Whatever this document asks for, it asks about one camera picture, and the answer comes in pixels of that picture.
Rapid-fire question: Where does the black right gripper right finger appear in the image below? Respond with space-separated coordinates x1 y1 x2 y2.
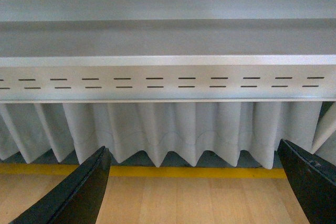
277 139 335 223

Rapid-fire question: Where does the white pleated curtain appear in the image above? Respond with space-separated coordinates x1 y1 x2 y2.
1 102 330 169

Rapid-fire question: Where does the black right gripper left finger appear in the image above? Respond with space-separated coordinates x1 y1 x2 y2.
11 146 111 223

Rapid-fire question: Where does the yellow floor tape strip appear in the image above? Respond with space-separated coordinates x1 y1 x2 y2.
1 163 287 179

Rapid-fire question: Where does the grey metal slotted rail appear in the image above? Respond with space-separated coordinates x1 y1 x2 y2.
1 0 335 103

